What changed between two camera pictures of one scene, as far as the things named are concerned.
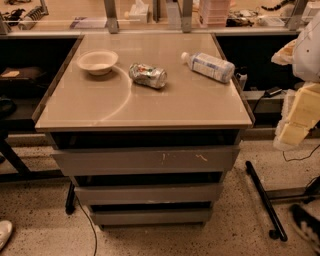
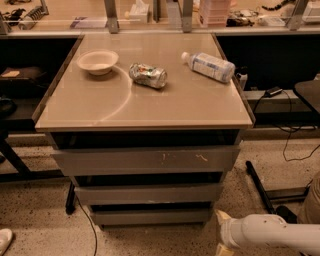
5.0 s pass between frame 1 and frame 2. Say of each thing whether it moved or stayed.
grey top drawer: stayed
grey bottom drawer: stayed
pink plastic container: stayed
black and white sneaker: moved
